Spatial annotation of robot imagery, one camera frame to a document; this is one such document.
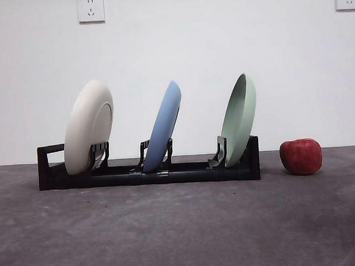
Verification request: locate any blue plate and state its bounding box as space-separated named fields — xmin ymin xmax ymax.
xmin=138 ymin=80 xmax=187 ymax=174

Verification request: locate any red apple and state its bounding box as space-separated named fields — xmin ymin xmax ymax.
xmin=278 ymin=136 xmax=323 ymax=177

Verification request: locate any black plate rack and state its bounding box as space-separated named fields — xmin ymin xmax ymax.
xmin=36 ymin=133 xmax=262 ymax=192

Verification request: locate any green plate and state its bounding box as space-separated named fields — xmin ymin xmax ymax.
xmin=216 ymin=72 xmax=261 ymax=169

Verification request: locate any white plate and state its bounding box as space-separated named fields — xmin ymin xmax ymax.
xmin=60 ymin=79 xmax=118 ymax=176

